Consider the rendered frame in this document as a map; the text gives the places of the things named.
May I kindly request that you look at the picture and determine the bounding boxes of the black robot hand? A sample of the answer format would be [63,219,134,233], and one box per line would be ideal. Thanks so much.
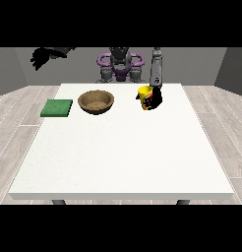
[30,47,68,72]
[136,86,163,111]

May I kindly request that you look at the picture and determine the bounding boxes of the yellow cup with melon print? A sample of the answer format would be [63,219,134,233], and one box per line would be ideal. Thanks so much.
[137,85,154,111]

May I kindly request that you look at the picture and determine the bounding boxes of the green square pad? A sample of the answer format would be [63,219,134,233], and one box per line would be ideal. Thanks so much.
[39,98,74,118]

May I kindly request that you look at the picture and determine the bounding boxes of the brown wooden bowl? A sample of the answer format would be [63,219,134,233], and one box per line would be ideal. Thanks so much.
[77,90,115,115]

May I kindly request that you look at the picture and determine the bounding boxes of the grey robot trunk purple rings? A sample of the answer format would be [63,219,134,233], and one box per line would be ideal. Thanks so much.
[95,46,147,85]

